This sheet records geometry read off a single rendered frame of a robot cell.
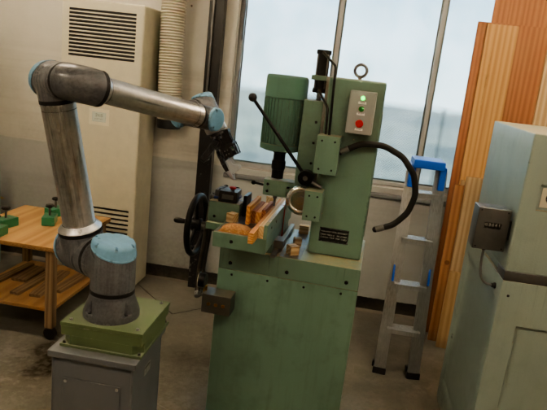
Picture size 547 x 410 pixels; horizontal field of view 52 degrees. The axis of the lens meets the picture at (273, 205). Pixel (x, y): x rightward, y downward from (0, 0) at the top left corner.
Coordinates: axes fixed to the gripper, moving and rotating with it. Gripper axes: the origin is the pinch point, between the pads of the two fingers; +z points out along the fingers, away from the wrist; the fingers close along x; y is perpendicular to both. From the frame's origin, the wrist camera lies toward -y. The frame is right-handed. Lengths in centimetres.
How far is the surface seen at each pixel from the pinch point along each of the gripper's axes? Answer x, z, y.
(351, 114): -10, -6, 57
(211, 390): -14, 81, -43
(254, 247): -26.4, 26.3, 5.6
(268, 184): 3.9, 8.4, 12.4
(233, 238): -26.4, 20.2, -0.8
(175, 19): 113, -97, -29
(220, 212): -3.4, 11.4, -9.8
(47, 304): 22, 25, -127
